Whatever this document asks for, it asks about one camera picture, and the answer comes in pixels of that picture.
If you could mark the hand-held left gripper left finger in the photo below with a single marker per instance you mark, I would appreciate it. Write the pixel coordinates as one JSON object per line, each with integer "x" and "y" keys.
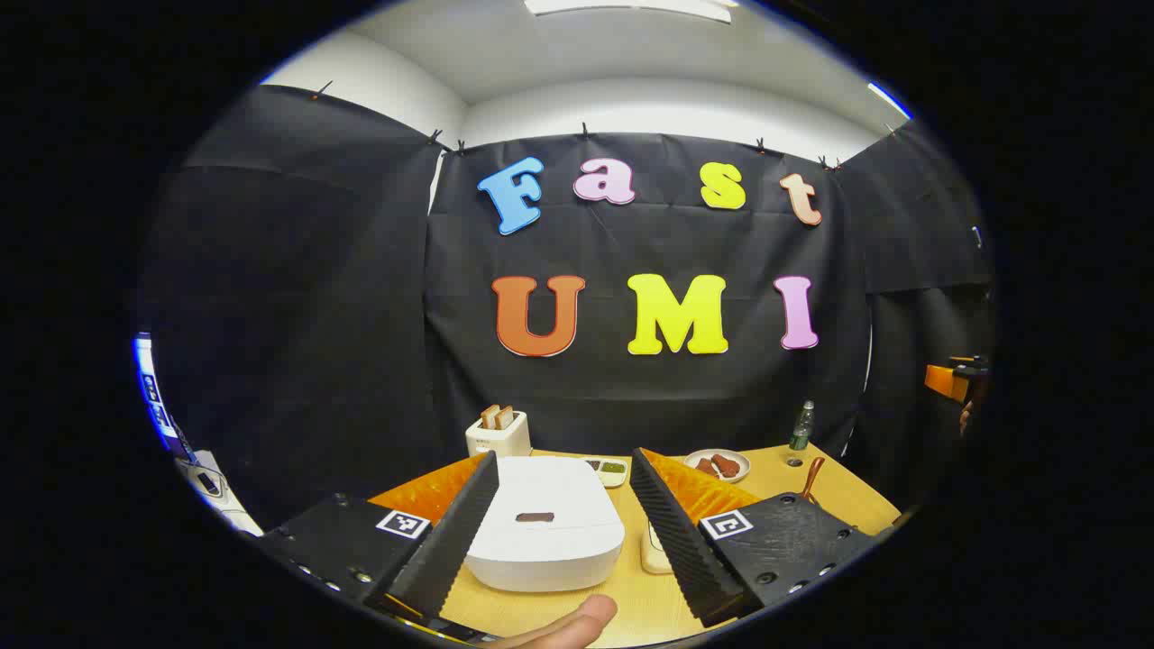
{"x": 455, "y": 541}

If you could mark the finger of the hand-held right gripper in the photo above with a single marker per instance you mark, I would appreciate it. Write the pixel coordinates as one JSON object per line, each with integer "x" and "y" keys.
{"x": 947, "y": 380}

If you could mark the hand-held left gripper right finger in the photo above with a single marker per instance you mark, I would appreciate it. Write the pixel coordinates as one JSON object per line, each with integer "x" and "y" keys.
{"x": 676, "y": 541}

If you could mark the white rice cooker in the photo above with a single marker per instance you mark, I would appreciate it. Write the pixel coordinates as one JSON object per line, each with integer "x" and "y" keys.
{"x": 541, "y": 550}

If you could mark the brown wooden spoon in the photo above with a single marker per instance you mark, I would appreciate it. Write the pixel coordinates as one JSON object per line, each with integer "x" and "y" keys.
{"x": 812, "y": 478}

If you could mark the brown meat piece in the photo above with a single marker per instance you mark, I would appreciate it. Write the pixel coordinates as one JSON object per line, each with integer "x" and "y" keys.
{"x": 726, "y": 464}
{"x": 706, "y": 467}

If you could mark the white divided sauce dish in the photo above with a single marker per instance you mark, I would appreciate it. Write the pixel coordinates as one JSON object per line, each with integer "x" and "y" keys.
{"x": 609, "y": 471}

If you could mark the white round plate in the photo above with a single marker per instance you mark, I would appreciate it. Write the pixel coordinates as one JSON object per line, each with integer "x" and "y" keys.
{"x": 741, "y": 467}

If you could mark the white toaster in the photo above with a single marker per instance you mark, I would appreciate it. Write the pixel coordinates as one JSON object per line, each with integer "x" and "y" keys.
{"x": 496, "y": 442}

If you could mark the toast slice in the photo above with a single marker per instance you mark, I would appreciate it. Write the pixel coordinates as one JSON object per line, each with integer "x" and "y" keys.
{"x": 489, "y": 416}
{"x": 506, "y": 418}

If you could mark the clear bottle with green label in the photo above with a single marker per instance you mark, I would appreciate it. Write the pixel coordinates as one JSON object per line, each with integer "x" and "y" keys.
{"x": 801, "y": 428}

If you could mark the white side desk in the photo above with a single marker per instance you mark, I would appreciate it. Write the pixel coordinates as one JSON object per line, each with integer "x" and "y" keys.
{"x": 230, "y": 514}

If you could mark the blue lit screen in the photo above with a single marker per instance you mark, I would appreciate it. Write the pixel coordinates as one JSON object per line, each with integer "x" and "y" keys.
{"x": 151, "y": 388}

